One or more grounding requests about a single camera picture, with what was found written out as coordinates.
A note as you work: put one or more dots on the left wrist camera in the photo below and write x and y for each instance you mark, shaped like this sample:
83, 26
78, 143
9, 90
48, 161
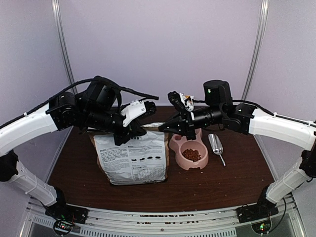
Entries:
137, 109

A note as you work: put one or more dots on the brown pet food bag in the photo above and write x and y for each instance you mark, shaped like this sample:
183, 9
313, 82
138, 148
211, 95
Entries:
142, 160

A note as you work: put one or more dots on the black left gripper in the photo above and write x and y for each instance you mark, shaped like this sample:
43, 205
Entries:
134, 129

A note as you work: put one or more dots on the brown kibble pet food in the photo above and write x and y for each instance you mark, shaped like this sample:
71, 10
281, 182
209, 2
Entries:
192, 155

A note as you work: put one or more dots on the aluminium front rail frame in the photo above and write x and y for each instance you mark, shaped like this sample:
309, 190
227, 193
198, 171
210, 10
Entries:
208, 223

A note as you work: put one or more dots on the pink double pet bowl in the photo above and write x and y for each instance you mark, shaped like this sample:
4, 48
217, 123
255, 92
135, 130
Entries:
179, 143

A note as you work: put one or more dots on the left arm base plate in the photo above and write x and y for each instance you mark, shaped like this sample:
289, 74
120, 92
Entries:
71, 214

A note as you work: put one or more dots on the aluminium wall post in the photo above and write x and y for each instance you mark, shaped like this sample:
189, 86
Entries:
62, 41
261, 28

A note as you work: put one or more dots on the right aluminium wall post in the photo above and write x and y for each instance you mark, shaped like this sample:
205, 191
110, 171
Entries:
261, 28

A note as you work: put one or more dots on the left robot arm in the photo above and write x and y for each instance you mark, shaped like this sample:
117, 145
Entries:
97, 103

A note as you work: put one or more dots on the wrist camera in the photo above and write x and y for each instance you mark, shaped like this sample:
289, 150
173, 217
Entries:
137, 109
179, 102

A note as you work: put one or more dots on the left aluminium wall post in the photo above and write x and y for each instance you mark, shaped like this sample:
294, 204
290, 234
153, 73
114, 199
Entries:
62, 41

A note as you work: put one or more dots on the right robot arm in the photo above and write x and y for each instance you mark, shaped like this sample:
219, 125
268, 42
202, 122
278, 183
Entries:
248, 118

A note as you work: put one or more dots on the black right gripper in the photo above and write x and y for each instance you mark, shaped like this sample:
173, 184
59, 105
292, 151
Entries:
178, 125

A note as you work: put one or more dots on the metal food scoop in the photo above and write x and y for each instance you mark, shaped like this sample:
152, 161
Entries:
216, 146

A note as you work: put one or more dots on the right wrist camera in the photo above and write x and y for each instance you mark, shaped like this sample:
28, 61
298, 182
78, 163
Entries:
179, 102

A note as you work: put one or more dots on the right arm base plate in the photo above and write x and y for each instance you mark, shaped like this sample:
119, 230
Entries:
249, 213

